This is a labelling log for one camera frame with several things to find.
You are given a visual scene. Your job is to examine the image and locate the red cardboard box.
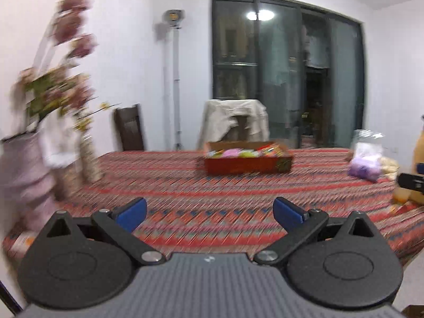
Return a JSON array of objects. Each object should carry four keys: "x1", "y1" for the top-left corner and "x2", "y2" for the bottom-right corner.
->
[{"x1": 203, "y1": 141, "x2": 295, "y2": 175}]

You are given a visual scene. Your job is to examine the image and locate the purple tissue pack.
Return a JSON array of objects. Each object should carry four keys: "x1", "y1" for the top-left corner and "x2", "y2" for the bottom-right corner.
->
[{"x1": 348, "y1": 157, "x2": 382, "y2": 182}]

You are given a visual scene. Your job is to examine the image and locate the studio light on stand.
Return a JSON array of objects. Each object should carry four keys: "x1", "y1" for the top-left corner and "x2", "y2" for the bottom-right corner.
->
[{"x1": 161, "y1": 8, "x2": 185, "y2": 151}]

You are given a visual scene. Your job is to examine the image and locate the wooden chair with jacket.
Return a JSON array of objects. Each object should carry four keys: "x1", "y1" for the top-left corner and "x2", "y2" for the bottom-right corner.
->
[{"x1": 228, "y1": 115, "x2": 253, "y2": 142}]

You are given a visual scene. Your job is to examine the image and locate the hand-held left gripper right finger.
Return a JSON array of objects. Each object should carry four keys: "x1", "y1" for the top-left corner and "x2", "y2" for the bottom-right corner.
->
[{"x1": 253, "y1": 197, "x2": 385, "y2": 267}]

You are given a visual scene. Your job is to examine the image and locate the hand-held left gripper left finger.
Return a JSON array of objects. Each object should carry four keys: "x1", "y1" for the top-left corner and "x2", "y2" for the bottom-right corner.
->
[{"x1": 31, "y1": 197, "x2": 166, "y2": 267}]

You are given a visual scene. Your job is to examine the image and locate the speckled glass jar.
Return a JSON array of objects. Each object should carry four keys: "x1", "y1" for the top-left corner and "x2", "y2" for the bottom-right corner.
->
[{"x1": 50, "y1": 163, "x2": 82, "y2": 202}]

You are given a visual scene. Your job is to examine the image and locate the dark wooden chair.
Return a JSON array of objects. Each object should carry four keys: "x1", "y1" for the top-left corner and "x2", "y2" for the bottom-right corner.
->
[{"x1": 113, "y1": 104, "x2": 145, "y2": 152}]

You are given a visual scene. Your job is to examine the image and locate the yellow flower branches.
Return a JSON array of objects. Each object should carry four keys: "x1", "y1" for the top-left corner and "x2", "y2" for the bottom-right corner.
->
[{"x1": 73, "y1": 101, "x2": 123, "y2": 133}]

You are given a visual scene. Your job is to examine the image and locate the sliding glass door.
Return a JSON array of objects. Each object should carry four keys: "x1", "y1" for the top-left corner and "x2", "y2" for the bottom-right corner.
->
[{"x1": 211, "y1": 0, "x2": 366, "y2": 149}]

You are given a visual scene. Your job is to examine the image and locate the beige jacket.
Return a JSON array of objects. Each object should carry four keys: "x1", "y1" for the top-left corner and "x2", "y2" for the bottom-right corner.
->
[{"x1": 198, "y1": 99, "x2": 269, "y2": 148}]

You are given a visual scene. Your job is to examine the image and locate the glass cup with drink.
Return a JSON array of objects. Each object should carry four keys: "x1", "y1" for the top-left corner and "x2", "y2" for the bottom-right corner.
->
[{"x1": 392, "y1": 185, "x2": 412, "y2": 205}]

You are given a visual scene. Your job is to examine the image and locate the yellow thermos jug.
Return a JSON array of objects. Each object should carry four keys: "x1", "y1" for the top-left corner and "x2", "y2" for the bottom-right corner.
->
[{"x1": 411, "y1": 132, "x2": 424, "y2": 203}]

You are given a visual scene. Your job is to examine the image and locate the dried pink flower bouquet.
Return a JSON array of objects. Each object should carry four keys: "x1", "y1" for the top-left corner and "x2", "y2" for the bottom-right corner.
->
[{"x1": 11, "y1": 0, "x2": 100, "y2": 123}]

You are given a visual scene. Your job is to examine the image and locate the pile of snack packets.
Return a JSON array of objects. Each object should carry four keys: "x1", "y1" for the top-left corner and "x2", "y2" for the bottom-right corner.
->
[{"x1": 207, "y1": 144, "x2": 286, "y2": 159}]

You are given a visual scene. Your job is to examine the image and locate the small floral vase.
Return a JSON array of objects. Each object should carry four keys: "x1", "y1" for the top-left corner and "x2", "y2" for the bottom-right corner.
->
[{"x1": 79, "y1": 132, "x2": 101, "y2": 184}]

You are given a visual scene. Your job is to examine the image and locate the clear plastic bag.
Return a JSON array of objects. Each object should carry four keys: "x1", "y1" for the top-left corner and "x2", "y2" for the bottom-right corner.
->
[{"x1": 352, "y1": 129, "x2": 386, "y2": 160}]

